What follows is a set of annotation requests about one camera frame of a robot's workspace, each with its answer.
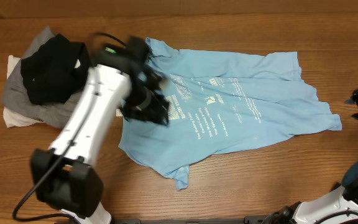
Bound black folded garment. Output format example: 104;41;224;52
21;34;91;105

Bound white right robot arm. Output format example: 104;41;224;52
263;89;358;223

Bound grey folded garment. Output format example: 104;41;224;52
1;27;82;129

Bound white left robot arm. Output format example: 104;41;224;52
25;46;169;223

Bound white folded garment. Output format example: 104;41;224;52
3;55;41;128

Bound light blue printed t-shirt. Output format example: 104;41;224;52
119;38;342;190

